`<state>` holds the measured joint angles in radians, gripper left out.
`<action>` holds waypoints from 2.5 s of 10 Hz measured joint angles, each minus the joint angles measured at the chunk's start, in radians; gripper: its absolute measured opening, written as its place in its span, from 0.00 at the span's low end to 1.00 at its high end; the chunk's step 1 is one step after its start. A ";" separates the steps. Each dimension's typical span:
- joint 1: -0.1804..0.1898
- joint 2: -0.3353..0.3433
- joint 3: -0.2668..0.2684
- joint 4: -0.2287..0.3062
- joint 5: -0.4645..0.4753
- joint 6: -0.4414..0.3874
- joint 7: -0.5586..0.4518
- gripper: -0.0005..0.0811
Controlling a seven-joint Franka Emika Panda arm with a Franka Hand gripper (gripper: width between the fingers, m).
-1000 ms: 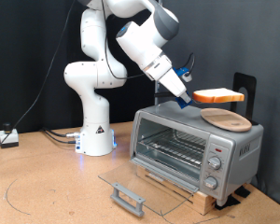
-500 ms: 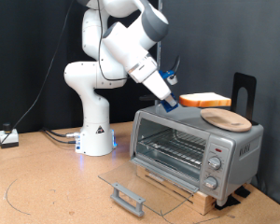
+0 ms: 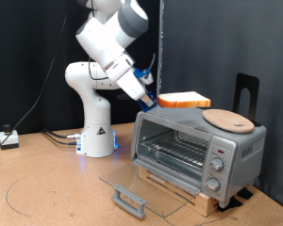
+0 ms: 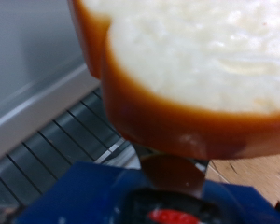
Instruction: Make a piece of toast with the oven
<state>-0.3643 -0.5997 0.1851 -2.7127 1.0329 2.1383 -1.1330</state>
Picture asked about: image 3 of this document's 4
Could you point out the grey backdrop curtain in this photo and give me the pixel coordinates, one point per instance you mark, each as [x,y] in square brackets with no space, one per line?
[226,37]

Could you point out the black foam pad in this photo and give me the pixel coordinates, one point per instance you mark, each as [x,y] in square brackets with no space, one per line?
[245,193]
[229,204]

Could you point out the round wooden cutting board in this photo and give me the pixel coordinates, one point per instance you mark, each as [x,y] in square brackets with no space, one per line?
[228,121]

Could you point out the wooden block base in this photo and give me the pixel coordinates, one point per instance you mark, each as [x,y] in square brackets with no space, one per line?
[204,204]

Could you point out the wrist camera on blue mount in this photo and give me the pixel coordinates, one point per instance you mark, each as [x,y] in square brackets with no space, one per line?
[144,75]

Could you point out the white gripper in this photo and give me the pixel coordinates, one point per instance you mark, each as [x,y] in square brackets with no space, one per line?
[130,83]

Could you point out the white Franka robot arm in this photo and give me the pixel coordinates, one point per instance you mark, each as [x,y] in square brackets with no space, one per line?
[97,119]

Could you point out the black backdrop curtain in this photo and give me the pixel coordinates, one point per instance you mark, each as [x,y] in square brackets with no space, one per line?
[22,47]

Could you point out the emergency stop button box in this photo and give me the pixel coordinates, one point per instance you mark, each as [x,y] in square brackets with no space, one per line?
[8,139]

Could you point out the silver oven knob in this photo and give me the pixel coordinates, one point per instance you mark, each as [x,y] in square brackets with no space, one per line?
[213,184]
[217,164]

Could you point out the black metal bookend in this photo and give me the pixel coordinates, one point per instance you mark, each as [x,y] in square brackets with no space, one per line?
[239,91]

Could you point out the slice of white bread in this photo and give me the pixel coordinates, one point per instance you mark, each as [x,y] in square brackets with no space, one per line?
[184,100]

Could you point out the silver toaster oven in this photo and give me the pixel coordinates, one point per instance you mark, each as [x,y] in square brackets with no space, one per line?
[185,122]

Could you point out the vertical metal pole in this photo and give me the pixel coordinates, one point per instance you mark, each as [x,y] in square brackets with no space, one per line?
[161,47]

